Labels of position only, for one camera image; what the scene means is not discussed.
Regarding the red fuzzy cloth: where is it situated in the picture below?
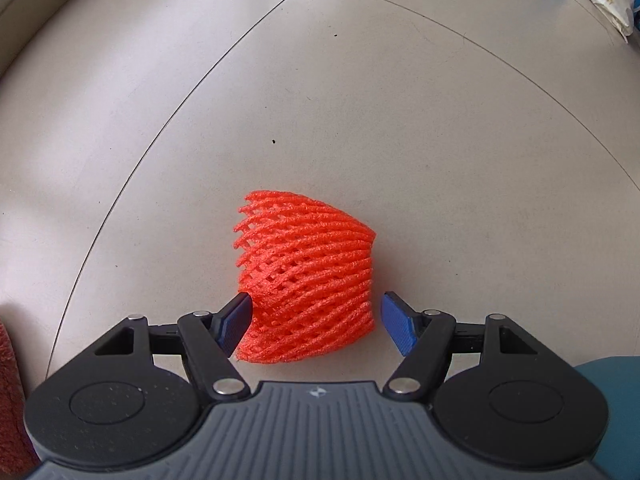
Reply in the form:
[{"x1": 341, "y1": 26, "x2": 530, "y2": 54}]
[{"x1": 0, "y1": 321, "x2": 38, "y2": 480}]

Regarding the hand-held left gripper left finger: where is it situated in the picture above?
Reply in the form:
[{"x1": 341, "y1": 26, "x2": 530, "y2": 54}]
[{"x1": 91, "y1": 291, "x2": 254, "y2": 402}]

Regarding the orange foam fruit net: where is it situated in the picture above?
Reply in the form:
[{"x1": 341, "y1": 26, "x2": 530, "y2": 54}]
[{"x1": 232, "y1": 190, "x2": 377, "y2": 365}]

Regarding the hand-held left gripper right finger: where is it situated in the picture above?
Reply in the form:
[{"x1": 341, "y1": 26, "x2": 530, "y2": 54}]
[{"x1": 380, "y1": 291, "x2": 542, "y2": 402}]

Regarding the teal plastic trash bin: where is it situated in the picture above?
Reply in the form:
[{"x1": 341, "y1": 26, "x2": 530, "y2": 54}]
[{"x1": 574, "y1": 355, "x2": 640, "y2": 480}]

